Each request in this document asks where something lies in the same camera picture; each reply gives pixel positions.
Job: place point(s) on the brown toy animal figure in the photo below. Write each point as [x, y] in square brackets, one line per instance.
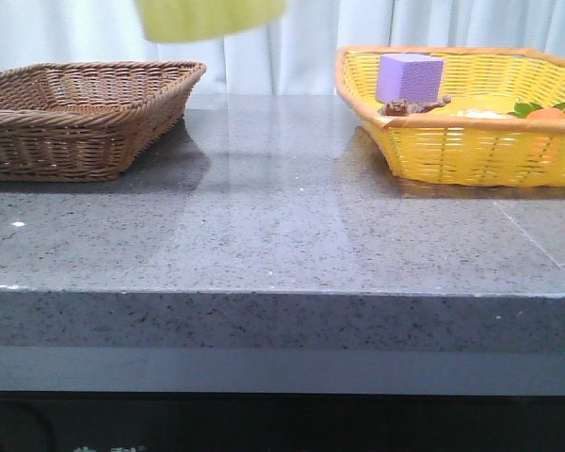
[403, 107]

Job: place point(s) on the white curtain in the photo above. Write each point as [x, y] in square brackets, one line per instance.
[291, 56]

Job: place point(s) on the purple foam cube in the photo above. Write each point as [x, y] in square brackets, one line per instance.
[409, 76]

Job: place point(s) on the yellow woven basket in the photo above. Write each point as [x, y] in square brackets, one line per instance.
[472, 141]

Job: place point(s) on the brown woven basket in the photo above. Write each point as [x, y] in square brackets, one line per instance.
[88, 121]

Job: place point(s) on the orange toy carrot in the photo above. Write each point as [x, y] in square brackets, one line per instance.
[546, 147]

